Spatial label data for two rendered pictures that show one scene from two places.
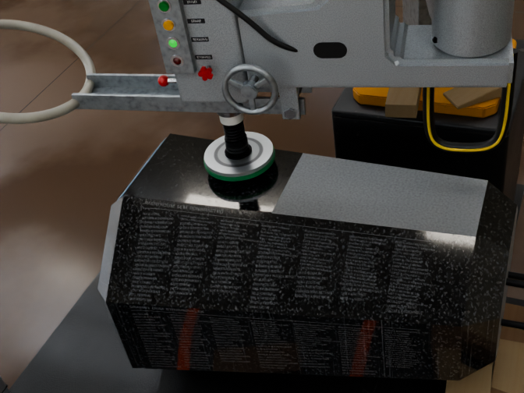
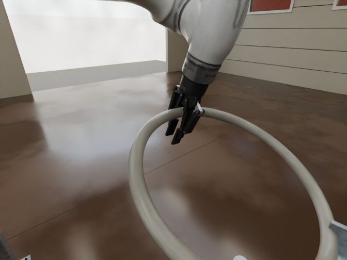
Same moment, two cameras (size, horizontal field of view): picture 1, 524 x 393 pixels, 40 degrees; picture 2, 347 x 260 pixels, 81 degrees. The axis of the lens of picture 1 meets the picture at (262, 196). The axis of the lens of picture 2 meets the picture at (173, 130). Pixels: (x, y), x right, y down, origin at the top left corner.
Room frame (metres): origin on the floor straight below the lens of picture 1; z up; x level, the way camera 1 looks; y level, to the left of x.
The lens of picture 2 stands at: (1.58, 0.66, 1.46)
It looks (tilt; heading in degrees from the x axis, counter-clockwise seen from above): 26 degrees down; 22
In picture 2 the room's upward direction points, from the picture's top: straight up
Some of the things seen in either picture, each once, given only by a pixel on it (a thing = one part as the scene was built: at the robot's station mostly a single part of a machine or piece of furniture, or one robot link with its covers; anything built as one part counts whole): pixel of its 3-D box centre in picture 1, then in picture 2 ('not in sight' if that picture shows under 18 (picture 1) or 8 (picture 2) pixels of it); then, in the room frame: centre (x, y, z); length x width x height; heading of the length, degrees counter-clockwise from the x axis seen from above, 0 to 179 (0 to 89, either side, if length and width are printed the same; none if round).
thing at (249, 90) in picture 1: (253, 82); not in sight; (1.63, -0.03, 1.18); 0.15 x 0.10 x 0.15; 71
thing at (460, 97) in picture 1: (477, 87); not in sight; (1.98, -0.76, 0.80); 0.20 x 0.10 x 0.05; 101
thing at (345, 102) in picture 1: (433, 155); not in sight; (2.21, -0.69, 0.37); 0.66 x 0.66 x 0.74; 60
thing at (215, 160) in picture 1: (238, 153); not in sight; (1.78, 0.05, 0.85); 0.21 x 0.21 x 0.01
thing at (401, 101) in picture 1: (404, 94); not in sight; (2.01, -0.53, 0.81); 0.20 x 0.10 x 0.05; 158
